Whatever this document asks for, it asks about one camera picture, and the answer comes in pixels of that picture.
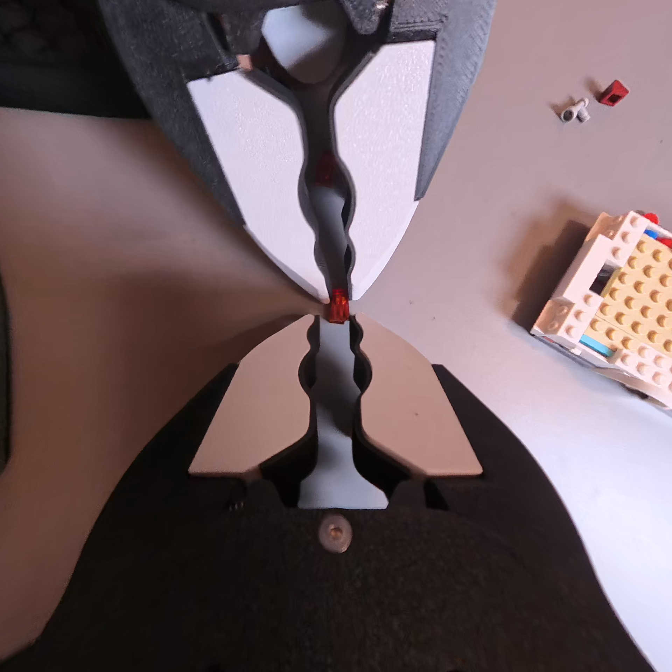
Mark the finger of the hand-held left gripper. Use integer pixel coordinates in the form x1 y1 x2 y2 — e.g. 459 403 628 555
187 70 331 303
330 39 438 301

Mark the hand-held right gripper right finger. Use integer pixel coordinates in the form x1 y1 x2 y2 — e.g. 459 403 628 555
350 314 484 477

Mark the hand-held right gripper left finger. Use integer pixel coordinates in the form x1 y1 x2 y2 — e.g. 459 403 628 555
188 315 319 477

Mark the red tan brick toy truck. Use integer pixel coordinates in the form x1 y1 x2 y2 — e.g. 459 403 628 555
529 210 672 410

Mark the grey desk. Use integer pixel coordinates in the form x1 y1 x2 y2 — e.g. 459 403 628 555
0 0 672 672

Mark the grey small connector brick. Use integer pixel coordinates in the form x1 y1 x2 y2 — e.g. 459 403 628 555
557 97 592 125

